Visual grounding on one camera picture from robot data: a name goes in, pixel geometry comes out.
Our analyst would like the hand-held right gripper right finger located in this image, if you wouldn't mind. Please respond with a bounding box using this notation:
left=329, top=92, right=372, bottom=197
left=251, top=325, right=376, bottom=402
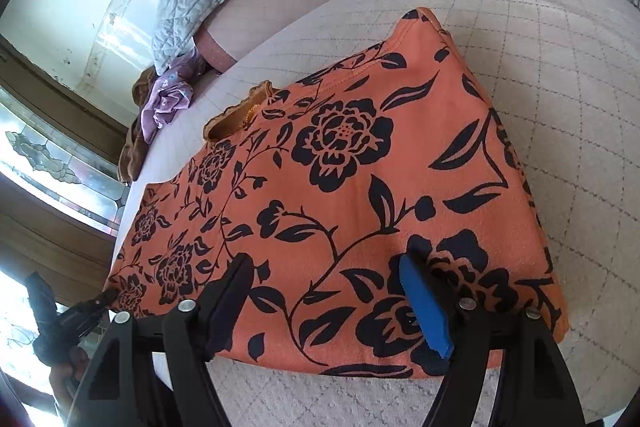
left=400, top=253, right=586, bottom=427

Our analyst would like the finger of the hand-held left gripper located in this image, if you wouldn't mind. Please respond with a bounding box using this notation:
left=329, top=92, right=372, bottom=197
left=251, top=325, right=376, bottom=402
left=75, top=289, right=119, bottom=315

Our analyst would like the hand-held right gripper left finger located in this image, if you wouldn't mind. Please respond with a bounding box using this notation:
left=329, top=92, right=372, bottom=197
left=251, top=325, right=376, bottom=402
left=75, top=253, right=257, bottom=427

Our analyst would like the orange black floral blouse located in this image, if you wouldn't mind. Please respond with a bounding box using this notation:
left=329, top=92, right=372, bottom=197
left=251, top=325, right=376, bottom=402
left=102, top=7, right=571, bottom=380

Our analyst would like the person's left hand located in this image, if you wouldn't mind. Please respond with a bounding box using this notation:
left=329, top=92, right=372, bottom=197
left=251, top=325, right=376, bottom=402
left=50, top=347, right=93, bottom=408

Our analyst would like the brown garment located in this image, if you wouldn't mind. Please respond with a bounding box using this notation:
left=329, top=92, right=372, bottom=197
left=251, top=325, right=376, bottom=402
left=118, top=68, right=161, bottom=184

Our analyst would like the stained glass window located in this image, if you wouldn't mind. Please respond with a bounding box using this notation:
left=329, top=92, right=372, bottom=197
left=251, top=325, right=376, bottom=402
left=0, top=99, right=128, bottom=238

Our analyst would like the purple floral garment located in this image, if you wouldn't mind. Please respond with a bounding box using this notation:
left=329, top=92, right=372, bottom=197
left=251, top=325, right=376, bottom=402
left=140, top=64, right=196, bottom=145

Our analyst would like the pink quilted bed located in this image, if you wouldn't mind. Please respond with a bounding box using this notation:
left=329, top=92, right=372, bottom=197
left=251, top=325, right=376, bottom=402
left=107, top=0, right=640, bottom=427

